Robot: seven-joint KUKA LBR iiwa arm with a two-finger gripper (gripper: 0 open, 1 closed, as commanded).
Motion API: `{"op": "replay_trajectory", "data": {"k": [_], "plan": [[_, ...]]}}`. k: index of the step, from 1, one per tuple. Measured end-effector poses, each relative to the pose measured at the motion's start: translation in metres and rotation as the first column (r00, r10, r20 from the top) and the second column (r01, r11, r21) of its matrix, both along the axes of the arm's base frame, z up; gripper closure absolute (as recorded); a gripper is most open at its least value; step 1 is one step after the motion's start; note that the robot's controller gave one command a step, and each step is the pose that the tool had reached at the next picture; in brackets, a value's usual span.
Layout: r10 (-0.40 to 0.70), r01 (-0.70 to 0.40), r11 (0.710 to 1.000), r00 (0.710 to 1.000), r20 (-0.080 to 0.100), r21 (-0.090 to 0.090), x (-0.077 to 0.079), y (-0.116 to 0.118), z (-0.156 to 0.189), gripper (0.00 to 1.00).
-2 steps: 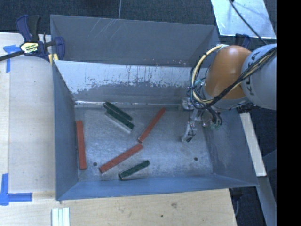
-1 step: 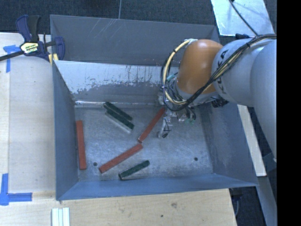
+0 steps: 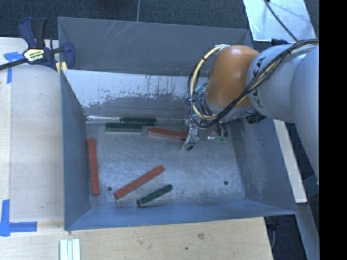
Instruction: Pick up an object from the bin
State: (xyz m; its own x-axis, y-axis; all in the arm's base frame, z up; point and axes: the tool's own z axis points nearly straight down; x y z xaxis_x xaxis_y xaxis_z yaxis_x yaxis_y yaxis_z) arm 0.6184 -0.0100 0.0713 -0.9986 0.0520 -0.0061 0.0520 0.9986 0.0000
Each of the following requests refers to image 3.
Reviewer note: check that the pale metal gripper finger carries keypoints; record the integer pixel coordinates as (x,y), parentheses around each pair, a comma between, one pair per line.
(187,145)
(193,135)

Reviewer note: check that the red-brown flat block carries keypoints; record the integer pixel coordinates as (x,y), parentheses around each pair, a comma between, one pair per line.
(166,133)
(93,166)
(139,182)

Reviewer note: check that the grey metal bin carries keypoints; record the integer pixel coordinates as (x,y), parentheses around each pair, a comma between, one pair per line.
(189,172)

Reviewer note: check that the dark green flat block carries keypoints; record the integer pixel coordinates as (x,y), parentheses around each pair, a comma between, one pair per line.
(138,120)
(123,127)
(154,195)

